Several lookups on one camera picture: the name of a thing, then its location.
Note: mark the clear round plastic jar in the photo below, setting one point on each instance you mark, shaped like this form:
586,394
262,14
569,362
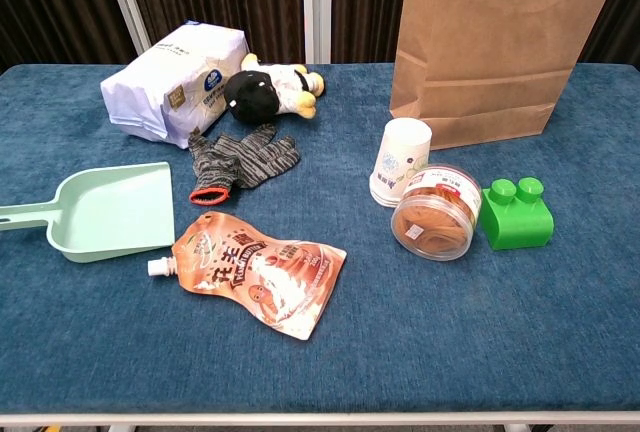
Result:
430,222

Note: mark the green toy building block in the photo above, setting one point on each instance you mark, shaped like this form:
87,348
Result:
520,224

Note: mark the stack of white paper cups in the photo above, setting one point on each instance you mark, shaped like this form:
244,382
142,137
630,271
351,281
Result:
400,152

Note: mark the grey striped knit glove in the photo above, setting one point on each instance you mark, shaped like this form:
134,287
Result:
235,162

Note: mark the orange peanut butter pouch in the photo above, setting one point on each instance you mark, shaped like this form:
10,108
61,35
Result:
265,277

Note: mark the black and white plush toy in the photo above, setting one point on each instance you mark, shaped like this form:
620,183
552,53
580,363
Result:
250,97

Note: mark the blue table cloth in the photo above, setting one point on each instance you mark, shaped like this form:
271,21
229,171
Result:
450,327

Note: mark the white tissue paper pack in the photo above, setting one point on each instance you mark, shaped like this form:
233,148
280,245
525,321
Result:
160,82

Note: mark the mint green plastic dustpan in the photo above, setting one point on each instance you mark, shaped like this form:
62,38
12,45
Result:
110,212

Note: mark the brown paper bag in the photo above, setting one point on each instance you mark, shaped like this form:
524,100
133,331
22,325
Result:
500,27

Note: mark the upright white frame post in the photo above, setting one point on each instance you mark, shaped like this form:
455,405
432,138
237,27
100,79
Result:
316,2

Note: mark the white table frame edge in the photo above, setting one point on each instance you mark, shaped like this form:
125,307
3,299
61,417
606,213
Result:
320,419

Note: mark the slanted white frame post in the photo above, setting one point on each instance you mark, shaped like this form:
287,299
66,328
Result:
125,2

